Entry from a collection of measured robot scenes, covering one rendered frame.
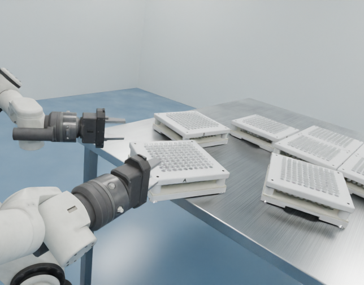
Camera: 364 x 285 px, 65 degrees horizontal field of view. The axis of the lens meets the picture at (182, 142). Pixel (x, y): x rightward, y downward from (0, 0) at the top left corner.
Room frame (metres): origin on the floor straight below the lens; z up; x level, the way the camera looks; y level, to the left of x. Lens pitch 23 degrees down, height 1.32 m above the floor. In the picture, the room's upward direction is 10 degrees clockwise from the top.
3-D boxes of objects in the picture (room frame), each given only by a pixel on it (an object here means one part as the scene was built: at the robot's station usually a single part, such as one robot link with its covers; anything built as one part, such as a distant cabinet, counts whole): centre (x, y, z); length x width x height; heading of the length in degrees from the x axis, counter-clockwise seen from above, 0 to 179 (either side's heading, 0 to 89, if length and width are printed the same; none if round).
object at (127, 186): (0.49, 0.11, 0.99); 0.12 x 0.10 x 0.13; 150
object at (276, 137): (1.34, -0.38, 0.92); 0.25 x 0.24 x 0.02; 52
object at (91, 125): (0.78, 0.30, 0.99); 0.12 x 0.10 x 0.13; 111
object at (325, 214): (0.85, -0.42, 0.87); 0.24 x 0.24 x 0.02; 73
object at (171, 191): (0.82, 0.01, 0.87); 0.24 x 0.24 x 0.02; 29
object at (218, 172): (0.82, 0.01, 0.92); 0.25 x 0.24 x 0.02; 29
